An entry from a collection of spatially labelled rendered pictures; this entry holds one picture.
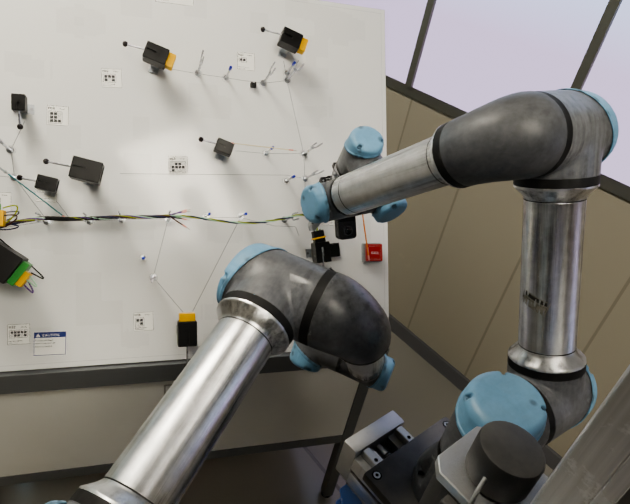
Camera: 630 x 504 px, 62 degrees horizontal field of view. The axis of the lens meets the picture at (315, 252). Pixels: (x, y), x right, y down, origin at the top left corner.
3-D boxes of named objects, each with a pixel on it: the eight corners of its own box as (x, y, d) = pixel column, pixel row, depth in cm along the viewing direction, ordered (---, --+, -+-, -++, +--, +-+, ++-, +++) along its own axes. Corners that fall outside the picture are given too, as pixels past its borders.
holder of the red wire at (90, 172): (50, 156, 129) (42, 147, 119) (106, 170, 133) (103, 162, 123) (45, 175, 129) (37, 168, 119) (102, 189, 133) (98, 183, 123)
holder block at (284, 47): (258, 30, 146) (265, 15, 138) (295, 47, 149) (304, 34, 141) (253, 44, 146) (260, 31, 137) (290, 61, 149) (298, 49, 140)
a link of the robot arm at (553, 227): (482, 431, 87) (489, 93, 74) (534, 400, 95) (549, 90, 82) (549, 467, 78) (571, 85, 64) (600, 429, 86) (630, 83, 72)
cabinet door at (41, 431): (182, 455, 167) (186, 369, 145) (-13, 479, 150) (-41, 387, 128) (182, 449, 168) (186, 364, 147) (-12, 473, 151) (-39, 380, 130)
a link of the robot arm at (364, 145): (361, 159, 102) (343, 126, 105) (346, 189, 112) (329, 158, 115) (394, 150, 105) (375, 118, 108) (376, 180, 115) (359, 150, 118)
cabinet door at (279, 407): (343, 436, 183) (368, 357, 162) (183, 456, 166) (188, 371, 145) (341, 430, 185) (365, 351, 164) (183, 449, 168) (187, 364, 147)
